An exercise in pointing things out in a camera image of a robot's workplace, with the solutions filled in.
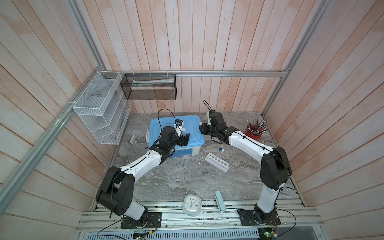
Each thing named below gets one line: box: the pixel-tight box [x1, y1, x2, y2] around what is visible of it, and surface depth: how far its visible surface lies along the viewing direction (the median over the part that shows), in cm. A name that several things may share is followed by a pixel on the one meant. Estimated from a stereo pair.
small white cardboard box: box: [129, 135, 136, 144], surface depth 106 cm
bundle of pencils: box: [246, 117, 269, 136], surface depth 94 cm
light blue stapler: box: [214, 190, 226, 213], surface depth 78 cm
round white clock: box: [183, 194, 202, 217], surface depth 78 cm
